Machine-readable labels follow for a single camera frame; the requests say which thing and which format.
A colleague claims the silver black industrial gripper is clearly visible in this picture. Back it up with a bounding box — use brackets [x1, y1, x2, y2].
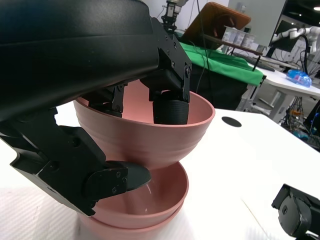
[161, 0, 188, 33]

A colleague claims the blue plastic bag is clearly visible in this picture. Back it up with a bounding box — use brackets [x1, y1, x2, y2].
[286, 69, 313, 88]

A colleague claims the tangle of dark cables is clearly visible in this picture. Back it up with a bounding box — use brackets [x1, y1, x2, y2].
[282, 96, 320, 148]

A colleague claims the black monitor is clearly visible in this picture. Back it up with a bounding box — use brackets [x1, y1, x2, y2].
[266, 13, 301, 56]

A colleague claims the brown wooden board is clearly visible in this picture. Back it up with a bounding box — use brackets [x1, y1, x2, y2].
[181, 1, 252, 50]

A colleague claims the white desk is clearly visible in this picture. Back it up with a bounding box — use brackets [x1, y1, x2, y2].
[232, 53, 320, 123]

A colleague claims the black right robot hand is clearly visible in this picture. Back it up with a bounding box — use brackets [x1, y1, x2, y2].
[271, 183, 320, 240]

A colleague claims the pink plastic bowl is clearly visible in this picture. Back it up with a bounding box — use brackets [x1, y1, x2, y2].
[87, 161, 190, 229]
[78, 199, 187, 237]
[73, 79, 216, 171]

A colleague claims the green cloth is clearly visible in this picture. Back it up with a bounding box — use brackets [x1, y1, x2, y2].
[174, 29, 267, 87]

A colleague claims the black backdrop cloth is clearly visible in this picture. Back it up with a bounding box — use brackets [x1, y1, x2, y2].
[188, 62, 251, 111]

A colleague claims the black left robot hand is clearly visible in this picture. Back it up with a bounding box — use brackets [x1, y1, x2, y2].
[0, 0, 193, 217]

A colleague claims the black round table grommet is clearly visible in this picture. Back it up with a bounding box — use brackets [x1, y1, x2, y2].
[221, 116, 243, 128]

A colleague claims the black keyboard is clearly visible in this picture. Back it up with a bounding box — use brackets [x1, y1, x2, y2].
[254, 63, 276, 73]

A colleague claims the white cups multipack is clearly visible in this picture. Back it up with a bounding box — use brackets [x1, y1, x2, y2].
[223, 24, 258, 50]

